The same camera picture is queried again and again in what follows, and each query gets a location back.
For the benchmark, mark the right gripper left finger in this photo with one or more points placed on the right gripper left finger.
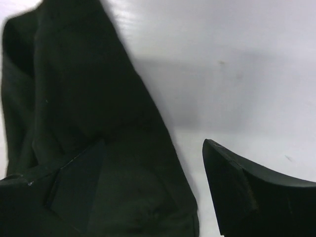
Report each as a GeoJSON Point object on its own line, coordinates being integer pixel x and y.
{"type": "Point", "coordinates": [54, 199]}

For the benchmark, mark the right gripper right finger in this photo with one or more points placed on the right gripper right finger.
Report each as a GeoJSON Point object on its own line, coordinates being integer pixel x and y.
{"type": "Point", "coordinates": [251, 200]}

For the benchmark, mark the black t shirt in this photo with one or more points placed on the black t shirt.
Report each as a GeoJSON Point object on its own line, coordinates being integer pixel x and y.
{"type": "Point", "coordinates": [68, 82]}

